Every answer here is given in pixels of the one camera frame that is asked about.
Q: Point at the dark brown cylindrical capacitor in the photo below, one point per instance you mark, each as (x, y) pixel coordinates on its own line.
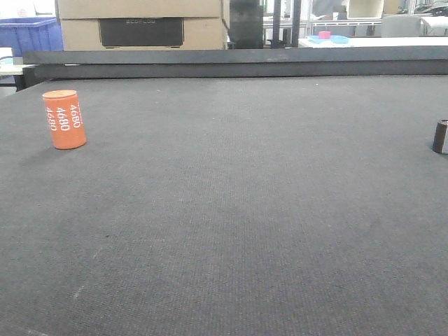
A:
(440, 137)

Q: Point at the white background table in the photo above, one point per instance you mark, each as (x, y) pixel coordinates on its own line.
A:
(371, 42)

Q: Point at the small pink block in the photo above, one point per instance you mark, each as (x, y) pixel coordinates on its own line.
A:
(324, 35)

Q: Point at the flat blue tray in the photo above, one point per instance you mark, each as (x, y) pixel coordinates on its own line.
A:
(336, 39)

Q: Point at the black foam border strip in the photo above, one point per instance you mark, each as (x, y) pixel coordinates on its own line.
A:
(267, 63)

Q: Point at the upper cardboard box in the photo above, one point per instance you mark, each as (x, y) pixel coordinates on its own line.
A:
(78, 9)

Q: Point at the blue plastic crate background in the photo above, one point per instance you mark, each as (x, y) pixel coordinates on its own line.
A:
(23, 34)

